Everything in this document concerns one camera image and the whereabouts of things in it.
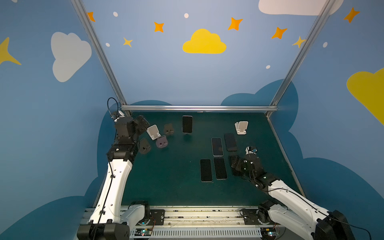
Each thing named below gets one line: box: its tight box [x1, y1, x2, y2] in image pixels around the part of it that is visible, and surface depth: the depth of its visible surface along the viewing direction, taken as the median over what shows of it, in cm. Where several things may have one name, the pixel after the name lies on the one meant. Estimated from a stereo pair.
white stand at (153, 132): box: [146, 124, 162, 141], surface depth 105 cm
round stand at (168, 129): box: [164, 123, 174, 135], surface depth 109 cm
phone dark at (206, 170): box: [199, 159, 213, 183], surface depth 92 cm
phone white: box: [224, 133, 237, 152], surface depth 106 cm
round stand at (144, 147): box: [138, 138, 151, 155], surface depth 98 cm
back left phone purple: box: [182, 115, 193, 134], surface depth 104 cm
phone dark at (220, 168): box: [213, 157, 228, 180], surface depth 93 cm
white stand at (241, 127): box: [234, 121, 249, 135], surface depth 109 cm
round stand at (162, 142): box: [156, 135, 169, 149], surface depth 101 cm
